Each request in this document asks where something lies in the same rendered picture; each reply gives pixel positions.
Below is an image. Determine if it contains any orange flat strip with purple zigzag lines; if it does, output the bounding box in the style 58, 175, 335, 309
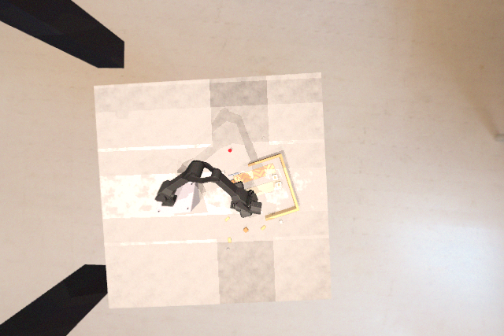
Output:
233, 171, 252, 183

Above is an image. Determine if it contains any tan u-shaped low wall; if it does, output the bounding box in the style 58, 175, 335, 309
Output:
248, 153, 300, 222

